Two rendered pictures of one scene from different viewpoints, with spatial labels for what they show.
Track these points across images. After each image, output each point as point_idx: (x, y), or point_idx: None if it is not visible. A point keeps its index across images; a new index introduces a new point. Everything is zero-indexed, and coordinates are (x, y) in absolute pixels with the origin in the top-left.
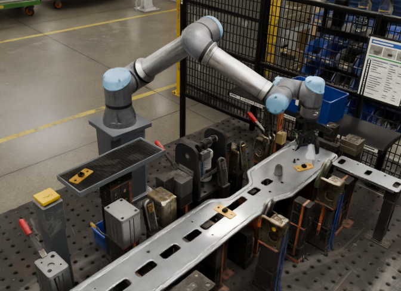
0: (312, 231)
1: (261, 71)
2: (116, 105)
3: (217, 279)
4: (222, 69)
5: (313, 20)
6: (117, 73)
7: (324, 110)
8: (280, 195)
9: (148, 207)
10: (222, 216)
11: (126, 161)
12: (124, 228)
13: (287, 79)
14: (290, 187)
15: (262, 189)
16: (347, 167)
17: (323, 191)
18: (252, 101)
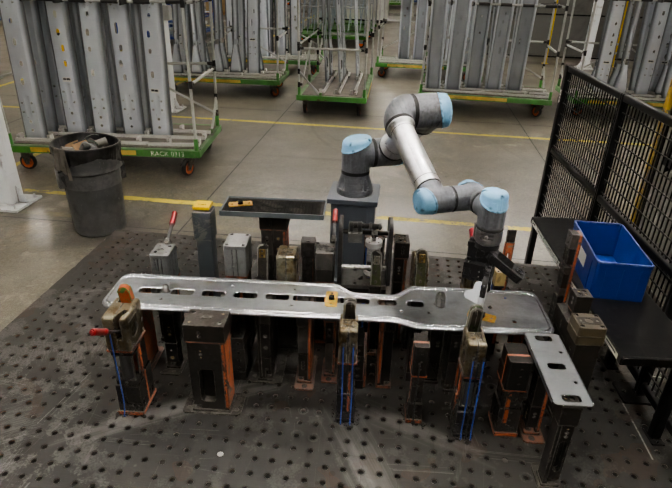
0: (452, 402)
1: (598, 209)
2: (344, 170)
3: (303, 368)
4: (397, 147)
5: (658, 144)
6: (358, 138)
7: (592, 272)
8: (404, 320)
9: (259, 251)
10: None
11: (284, 209)
12: (225, 254)
13: (475, 184)
14: (429, 321)
15: (398, 306)
16: (537, 346)
17: (462, 347)
18: (543, 236)
